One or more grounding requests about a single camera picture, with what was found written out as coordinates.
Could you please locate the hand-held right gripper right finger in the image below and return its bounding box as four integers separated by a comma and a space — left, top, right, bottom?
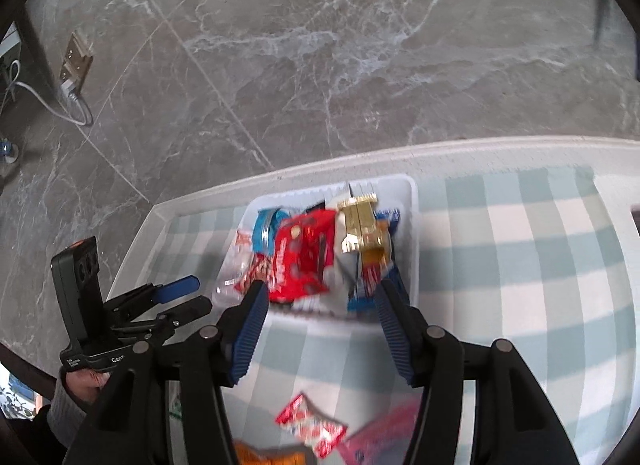
374, 280, 582, 465

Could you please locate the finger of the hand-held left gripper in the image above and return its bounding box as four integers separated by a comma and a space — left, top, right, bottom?
150, 275, 202, 305
152, 295, 214, 333

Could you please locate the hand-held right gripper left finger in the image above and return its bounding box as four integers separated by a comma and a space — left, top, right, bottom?
62, 279, 272, 465

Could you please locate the copper foil snack packet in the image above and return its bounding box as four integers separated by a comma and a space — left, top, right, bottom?
234, 251, 274, 295

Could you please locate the blue orange cake packet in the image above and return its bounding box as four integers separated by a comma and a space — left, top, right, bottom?
346, 209, 407, 314

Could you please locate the large red snack packet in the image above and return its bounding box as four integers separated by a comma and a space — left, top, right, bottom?
267, 209, 339, 304

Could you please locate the gold snack packet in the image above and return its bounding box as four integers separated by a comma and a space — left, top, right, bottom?
336, 192, 394, 264

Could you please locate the white plastic tray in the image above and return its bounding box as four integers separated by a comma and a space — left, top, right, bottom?
211, 172, 419, 322

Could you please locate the person's left forearm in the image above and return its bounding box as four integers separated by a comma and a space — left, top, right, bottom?
46, 380, 107, 452

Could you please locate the person's left hand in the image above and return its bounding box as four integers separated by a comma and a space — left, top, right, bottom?
62, 367, 113, 402

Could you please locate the light blue snack packet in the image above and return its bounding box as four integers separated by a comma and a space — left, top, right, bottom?
251, 206, 292, 254

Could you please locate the pink snack packet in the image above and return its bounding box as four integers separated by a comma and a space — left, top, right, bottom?
340, 399, 427, 465

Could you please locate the red strawberry candy packet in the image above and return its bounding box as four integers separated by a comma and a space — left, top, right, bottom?
275, 391, 349, 461

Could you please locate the orange snack packet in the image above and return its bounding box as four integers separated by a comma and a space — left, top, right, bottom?
232, 439, 308, 465

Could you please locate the brass floor socket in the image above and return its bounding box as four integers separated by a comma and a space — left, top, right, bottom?
58, 31, 95, 96

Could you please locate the black furniture leg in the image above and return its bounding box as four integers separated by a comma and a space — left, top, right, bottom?
14, 0, 67, 113

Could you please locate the white power cable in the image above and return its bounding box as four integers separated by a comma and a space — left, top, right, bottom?
0, 59, 94, 126

